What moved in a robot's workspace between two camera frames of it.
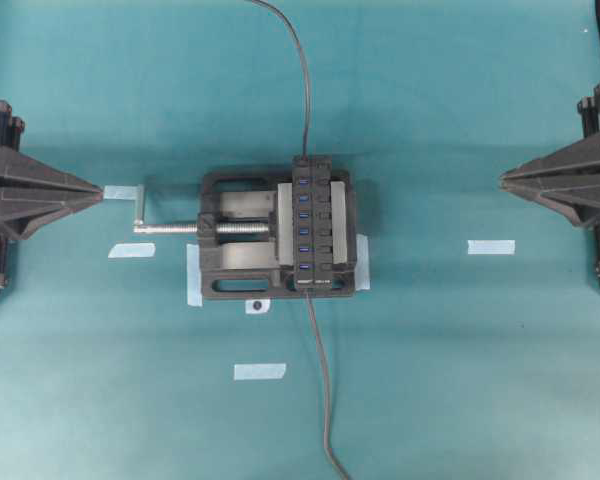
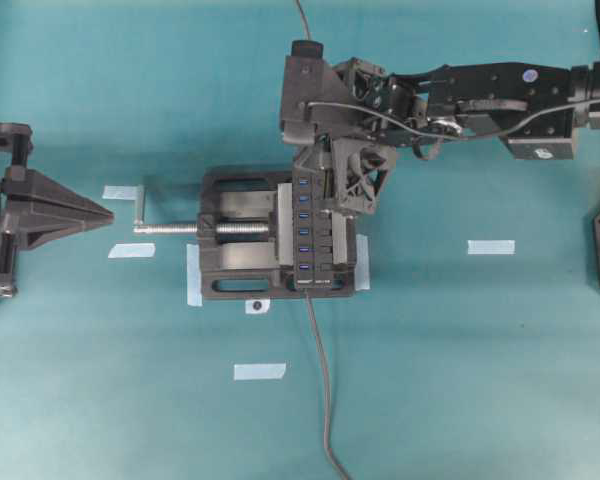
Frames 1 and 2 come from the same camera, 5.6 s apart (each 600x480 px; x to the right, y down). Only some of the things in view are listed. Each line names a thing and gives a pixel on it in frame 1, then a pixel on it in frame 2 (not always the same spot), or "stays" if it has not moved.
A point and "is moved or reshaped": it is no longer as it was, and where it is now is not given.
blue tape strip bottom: [259, 371] stays
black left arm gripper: [15, 215] to [41, 209]
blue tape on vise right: [362, 269] stays
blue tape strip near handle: [122, 192] stays
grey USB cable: [307, 74] is moved or reshaped
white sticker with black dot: [257, 306] stays
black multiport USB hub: [312, 214] stays
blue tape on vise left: [194, 276] stays
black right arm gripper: [581, 196] to [360, 162]
